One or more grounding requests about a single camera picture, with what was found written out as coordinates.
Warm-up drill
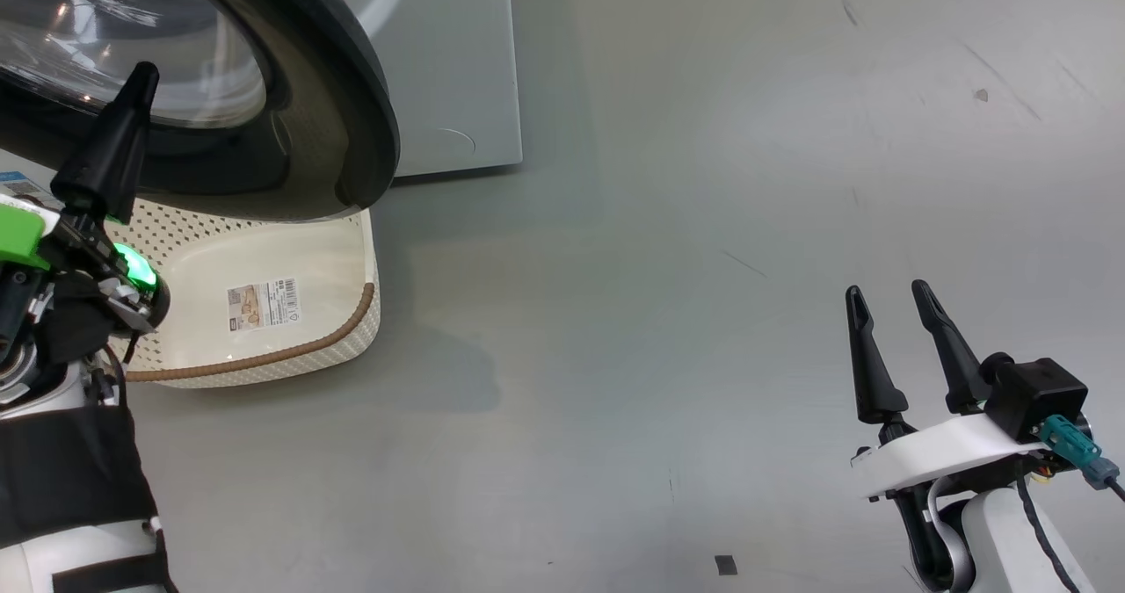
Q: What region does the teal cable connector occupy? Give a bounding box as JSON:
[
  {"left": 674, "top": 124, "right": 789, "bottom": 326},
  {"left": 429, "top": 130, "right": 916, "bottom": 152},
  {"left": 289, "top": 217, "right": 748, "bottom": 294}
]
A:
[{"left": 1037, "top": 415, "right": 1125, "bottom": 497}]

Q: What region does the white front-load washing machine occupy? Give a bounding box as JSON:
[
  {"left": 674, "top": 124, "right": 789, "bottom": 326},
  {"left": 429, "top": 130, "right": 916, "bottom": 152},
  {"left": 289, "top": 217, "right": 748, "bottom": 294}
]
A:
[{"left": 0, "top": 0, "right": 524, "bottom": 207}]

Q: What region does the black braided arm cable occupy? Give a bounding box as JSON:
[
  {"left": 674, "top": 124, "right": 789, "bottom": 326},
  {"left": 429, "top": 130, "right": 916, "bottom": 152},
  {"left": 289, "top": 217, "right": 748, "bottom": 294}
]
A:
[{"left": 1015, "top": 474, "right": 1084, "bottom": 593}]

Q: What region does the cream perforated basket brown rim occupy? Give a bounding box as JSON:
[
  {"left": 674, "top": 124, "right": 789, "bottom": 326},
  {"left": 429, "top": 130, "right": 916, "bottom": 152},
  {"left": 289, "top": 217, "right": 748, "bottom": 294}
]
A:
[{"left": 123, "top": 198, "right": 381, "bottom": 390}]

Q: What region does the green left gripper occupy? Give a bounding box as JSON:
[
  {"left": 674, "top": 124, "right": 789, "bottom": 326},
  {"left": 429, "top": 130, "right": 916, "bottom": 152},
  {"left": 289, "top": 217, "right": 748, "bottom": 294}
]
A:
[{"left": 0, "top": 61, "right": 171, "bottom": 336}]

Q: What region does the black round glass washer door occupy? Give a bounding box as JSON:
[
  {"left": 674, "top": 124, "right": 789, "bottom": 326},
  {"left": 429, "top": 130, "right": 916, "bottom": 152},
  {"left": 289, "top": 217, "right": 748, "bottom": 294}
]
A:
[{"left": 0, "top": 0, "right": 402, "bottom": 223}]

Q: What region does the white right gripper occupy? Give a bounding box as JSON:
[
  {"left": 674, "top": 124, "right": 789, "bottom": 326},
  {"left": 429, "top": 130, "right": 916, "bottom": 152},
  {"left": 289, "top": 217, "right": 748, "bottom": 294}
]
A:
[{"left": 844, "top": 279, "right": 1054, "bottom": 500}]

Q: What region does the basket product label sticker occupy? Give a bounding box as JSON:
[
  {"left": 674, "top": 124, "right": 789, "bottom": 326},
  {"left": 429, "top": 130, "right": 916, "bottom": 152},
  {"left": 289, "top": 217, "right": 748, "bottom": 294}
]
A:
[{"left": 226, "top": 278, "right": 302, "bottom": 333}]

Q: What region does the blue energy label sticker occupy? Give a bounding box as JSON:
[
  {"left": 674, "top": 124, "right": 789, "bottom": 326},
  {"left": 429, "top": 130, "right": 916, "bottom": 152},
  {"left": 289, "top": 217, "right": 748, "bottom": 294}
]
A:
[{"left": 0, "top": 170, "right": 55, "bottom": 200}]

